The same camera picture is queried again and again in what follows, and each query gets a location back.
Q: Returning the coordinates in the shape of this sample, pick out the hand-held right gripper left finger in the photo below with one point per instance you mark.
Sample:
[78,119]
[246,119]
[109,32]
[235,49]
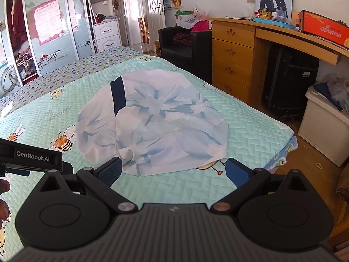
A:
[111,170]

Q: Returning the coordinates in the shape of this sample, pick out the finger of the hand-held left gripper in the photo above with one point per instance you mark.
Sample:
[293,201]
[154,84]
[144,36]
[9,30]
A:
[67,168]
[16,172]

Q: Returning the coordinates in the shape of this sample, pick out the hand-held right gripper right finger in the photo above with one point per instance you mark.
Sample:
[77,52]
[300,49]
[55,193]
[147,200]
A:
[235,173]

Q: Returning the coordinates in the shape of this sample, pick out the white blue floral t-shirt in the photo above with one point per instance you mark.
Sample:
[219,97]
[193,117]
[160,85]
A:
[163,120]

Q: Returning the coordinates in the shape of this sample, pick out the patterned clothes pile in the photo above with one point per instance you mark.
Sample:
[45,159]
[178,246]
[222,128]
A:
[26,64]

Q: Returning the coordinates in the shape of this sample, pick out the person's left hand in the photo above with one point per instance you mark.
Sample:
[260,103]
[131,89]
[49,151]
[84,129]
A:
[4,210]

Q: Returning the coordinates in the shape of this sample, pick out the green quilted bee bed cover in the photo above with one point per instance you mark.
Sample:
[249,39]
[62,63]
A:
[245,131]

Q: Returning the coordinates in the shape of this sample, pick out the white storage box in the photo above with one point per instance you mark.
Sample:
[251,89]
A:
[319,131]

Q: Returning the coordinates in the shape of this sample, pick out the sliding door wardrobe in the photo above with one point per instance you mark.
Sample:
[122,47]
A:
[54,57]

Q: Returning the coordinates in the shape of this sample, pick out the frog heart printed blanket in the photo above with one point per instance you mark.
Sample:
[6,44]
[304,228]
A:
[81,65]

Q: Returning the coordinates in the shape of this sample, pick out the black suitcase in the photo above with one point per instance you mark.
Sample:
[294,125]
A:
[289,82]

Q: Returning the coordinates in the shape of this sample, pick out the dark blue folder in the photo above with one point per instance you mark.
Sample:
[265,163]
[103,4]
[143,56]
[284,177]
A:
[323,91]

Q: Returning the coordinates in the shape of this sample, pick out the wooden desk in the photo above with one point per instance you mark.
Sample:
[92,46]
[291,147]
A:
[231,51]

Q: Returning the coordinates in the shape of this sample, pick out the crumpled clear plastic bag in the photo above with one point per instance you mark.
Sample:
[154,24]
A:
[339,87]

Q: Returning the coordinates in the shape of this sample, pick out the pink bordered paper notice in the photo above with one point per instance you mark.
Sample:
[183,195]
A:
[47,21]

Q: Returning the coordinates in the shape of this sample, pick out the white drawer cabinet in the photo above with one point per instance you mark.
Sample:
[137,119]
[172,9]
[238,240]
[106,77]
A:
[107,34]

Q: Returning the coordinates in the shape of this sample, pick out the dark red hanging garment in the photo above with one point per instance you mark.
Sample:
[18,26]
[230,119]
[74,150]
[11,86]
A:
[17,19]

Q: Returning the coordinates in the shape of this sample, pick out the dark patterned cloth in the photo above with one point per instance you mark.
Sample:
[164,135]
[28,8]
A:
[182,39]

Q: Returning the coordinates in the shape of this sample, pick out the wooden chair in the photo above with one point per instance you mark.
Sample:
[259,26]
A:
[143,30]

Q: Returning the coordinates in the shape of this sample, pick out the pink cloth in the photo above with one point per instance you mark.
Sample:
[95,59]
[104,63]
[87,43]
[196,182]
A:
[201,26]

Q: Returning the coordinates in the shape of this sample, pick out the blue tray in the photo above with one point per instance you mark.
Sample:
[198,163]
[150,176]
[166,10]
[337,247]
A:
[275,24]

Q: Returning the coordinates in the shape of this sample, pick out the white plastic bag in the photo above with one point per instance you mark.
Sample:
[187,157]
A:
[192,17]

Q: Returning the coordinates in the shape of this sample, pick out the small colourful desk boxes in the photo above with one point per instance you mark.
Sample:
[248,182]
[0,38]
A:
[268,15]

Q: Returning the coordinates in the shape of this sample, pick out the white door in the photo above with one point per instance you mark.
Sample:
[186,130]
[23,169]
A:
[155,13]

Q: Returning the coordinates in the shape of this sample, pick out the green white carton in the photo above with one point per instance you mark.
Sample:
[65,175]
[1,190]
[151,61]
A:
[181,15]

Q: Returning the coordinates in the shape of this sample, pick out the orange cardboard box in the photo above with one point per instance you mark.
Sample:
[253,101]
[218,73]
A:
[324,30]

